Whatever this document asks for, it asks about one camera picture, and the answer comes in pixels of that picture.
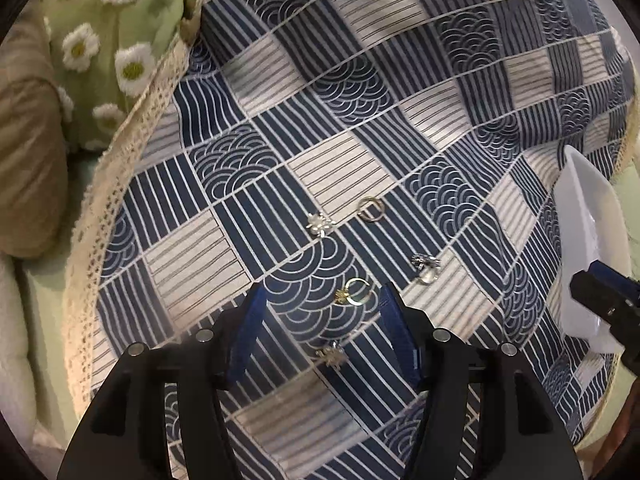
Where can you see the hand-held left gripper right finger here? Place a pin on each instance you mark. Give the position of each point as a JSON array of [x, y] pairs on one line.
[[396, 331]]

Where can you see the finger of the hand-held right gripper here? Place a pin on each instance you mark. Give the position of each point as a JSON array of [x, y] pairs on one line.
[[602, 292]]

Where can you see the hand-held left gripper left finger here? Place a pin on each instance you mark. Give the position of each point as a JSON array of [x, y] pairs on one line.
[[246, 331]]

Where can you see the white plastic tray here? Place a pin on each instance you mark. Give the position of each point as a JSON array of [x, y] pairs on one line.
[[590, 240]]

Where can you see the blue patterned tablecloth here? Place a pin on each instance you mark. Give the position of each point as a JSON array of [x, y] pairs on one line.
[[350, 170]]

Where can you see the brown cushion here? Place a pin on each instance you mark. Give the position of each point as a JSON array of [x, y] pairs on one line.
[[30, 160]]

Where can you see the green daisy pillow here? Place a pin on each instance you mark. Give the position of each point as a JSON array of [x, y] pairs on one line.
[[110, 45]]

